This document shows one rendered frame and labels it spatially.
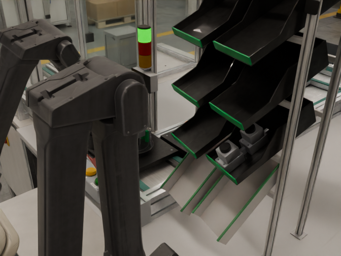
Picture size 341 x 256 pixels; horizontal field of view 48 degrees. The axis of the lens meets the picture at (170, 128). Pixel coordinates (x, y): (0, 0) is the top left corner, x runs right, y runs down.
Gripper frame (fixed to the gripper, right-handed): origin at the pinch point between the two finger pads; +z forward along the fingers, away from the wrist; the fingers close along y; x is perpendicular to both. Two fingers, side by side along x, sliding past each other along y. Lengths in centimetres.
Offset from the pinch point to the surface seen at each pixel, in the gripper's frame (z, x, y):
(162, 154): 5.3, -27.0, -1.1
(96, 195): 8.9, 3.3, -2.5
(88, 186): 8.3, 3.3, 3.4
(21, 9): -32, -20, 103
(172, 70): 13, -101, 79
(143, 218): 12.8, -4.9, -18.4
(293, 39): -52, -24, -51
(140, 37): -36, -31, 17
